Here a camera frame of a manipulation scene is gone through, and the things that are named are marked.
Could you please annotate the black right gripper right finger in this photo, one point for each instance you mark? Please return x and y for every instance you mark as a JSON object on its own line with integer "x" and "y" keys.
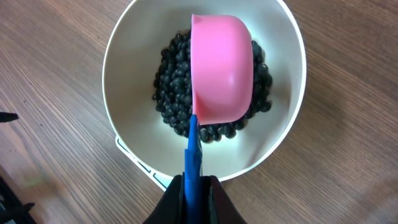
{"x": 216, "y": 206}

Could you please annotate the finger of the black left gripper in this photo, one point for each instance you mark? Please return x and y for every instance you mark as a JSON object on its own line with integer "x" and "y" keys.
{"x": 8, "y": 117}

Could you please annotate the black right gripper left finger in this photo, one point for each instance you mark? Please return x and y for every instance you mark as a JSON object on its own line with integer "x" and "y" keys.
{"x": 170, "y": 208}

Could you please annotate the pink scoop blue handle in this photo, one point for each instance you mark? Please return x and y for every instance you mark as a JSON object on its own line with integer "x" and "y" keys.
{"x": 222, "y": 78}

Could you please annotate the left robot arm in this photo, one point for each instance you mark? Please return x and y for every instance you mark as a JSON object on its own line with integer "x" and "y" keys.
{"x": 12, "y": 210}

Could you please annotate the white digital kitchen scale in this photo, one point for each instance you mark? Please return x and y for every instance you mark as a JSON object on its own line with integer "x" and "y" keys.
{"x": 161, "y": 181}

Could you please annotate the black beans in bowl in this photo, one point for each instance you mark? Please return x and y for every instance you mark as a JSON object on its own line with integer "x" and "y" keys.
{"x": 173, "y": 91}

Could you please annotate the white bowl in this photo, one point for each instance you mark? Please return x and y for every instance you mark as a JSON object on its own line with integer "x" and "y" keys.
{"x": 133, "y": 56}

